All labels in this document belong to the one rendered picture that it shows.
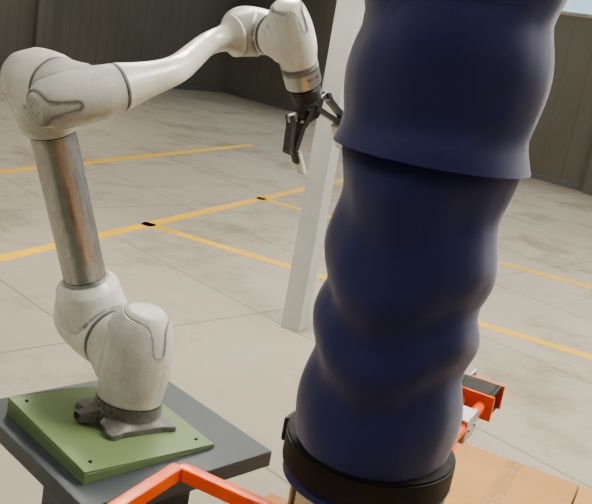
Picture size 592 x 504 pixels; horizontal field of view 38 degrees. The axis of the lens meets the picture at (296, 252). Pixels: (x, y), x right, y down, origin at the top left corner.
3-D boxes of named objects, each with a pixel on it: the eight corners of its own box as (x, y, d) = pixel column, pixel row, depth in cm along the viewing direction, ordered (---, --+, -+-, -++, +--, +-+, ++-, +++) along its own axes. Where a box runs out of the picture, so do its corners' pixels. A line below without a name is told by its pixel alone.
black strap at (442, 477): (415, 538, 100) (422, 508, 98) (246, 465, 109) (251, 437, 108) (471, 466, 119) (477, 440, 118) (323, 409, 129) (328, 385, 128)
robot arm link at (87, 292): (91, 382, 204) (49, 344, 219) (149, 353, 213) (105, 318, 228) (17, 67, 166) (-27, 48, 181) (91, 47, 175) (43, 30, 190)
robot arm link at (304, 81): (325, 59, 203) (330, 82, 206) (300, 52, 209) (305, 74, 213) (297, 76, 199) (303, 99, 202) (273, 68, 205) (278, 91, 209)
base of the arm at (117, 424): (57, 405, 199) (61, 383, 198) (139, 396, 214) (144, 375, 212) (93, 444, 186) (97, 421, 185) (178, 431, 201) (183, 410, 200)
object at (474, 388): (489, 422, 164) (494, 398, 163) (452, 409, 167) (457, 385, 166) (500, 408, 171) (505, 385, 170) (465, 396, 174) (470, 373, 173)
